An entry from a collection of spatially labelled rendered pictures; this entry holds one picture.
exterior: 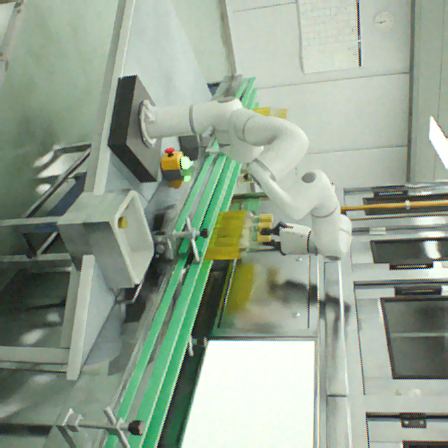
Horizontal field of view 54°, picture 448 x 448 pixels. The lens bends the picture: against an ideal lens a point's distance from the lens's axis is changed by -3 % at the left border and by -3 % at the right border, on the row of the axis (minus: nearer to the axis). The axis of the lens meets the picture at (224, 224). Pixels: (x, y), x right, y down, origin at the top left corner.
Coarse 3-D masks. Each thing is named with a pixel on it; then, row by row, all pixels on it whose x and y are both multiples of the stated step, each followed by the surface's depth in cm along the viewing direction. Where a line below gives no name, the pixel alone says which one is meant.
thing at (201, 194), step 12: (252, 84) 266; (240, 96) 251; (216, 144) 195; (216, 156) 185; (204, 168) 176; (216, 168) 174; (204, 180) 168; (216, 180) 165; (192, 192) 160; (204, 192) 159; (192, 204) 153; (204, 204) 151; (180, 216) 147; (192, 216) 147; (180, 228) 141
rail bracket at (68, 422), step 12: (108, 408) 79; (60, 420) 83; (72, 420) 83; (84, 420) 83; (96, 420) 83; (108, 420) 81; (120, 420) 82; (132, 420) 81; (60, 432) 83; (72, 432) 85; (84, 432) 89; (108, 432) 82; (120, 432) 81; (132, 432) 80; (60, 444) 90; (72, 444) 85; (84, 444) 88
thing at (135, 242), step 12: (132, 192) 123; (132, 204) 127; (120, 216) 130; (132, 216) 129; (144, 216) 130; (132, 228) 132; (144, 228) 131; (120, 240) 114; (132, 240) 134; (144, 240) 134; (132, 252) 135; (144, 252) 135; (132, 264) 130; (144, 264) 130; (132, 276) 121
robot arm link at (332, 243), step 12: (312, 216) 125; (324, 216) 121; (336, 216) 123; (324, 228) 124; (336, 228) 124; (324, 240) 126; (336, 240) 125; (348, 240) 133; (324, 252) 130; (336, 252) 128
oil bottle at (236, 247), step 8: (216, 240) 152; (224, 240) 151; (232, 240) 150; (240, 240) 149; (208, 248) 149; (216, 248) 149; (224, 248) 148; (232, 248) 148; (240, 248) 147; (208, 256) 151; (216, 256) 150; (224, 256) 150; (232, 256) 149; (240, 256) 149
